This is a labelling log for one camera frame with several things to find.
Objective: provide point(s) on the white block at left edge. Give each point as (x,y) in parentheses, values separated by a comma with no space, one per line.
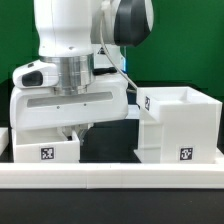
(3,138)

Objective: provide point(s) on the white L-shaped border rail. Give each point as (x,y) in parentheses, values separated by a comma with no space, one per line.
(102,176)

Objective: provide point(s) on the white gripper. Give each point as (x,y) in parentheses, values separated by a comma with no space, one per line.
(34,103)

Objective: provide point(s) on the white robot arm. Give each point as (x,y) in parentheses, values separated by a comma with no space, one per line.
(60,90)

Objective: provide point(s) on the white front drawer box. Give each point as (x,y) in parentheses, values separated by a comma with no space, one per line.
(45,146)

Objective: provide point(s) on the white drawer cabinet frame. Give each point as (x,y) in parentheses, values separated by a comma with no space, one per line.
(177,125)

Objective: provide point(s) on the white marker sheet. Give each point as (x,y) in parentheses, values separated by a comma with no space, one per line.
(133,112)

